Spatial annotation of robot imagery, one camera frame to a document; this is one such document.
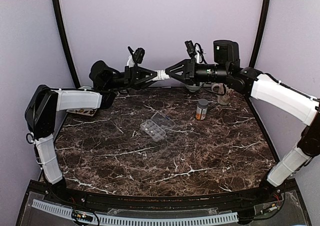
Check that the orange pill bottle grey cap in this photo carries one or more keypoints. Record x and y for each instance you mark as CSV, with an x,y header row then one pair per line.
x,y
201,110

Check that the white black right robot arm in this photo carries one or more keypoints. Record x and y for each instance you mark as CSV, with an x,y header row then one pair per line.
x,y
261,86

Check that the clear plastic pill organizer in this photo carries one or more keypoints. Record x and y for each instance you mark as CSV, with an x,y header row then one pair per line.
x,y
159,122

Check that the floral patterned cloth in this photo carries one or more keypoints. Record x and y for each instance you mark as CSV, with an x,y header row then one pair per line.
x,y
83,112

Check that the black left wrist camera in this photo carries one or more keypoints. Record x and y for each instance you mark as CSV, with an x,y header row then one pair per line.
x,y
136,57

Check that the pale green ceramic bowl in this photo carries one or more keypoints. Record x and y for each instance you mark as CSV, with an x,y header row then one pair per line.
x,y
85,87

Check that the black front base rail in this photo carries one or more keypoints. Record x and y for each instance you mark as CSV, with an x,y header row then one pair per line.
x,y
103,202

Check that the black left corner post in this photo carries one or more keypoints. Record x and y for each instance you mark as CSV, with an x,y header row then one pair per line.
x,y
64,42

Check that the black corner post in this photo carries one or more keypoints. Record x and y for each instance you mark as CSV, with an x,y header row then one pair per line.
x,y
260,32
64,42

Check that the teal striped ceramic bowl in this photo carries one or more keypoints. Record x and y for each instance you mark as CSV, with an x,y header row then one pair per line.
x,y
192,88

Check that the small white pill bottle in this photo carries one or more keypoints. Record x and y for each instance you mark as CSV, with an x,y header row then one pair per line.
x,y
161,76

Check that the cream floral ceramic mug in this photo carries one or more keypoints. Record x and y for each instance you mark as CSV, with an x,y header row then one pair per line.
x,y
222,92

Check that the black right corner post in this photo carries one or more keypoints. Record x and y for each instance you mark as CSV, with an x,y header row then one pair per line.
x,y
260,32

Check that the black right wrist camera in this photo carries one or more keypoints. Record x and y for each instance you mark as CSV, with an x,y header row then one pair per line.
x,y
190,48

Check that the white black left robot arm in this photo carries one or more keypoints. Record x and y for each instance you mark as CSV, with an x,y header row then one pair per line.
x,y
46,103

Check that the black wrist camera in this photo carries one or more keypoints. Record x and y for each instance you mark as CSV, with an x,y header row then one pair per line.
x,y
190,48
136,57

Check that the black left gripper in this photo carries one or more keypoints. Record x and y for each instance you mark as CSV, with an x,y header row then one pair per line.
x,y
135,75

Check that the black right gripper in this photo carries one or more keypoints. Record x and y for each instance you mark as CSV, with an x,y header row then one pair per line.
x,y
188,71

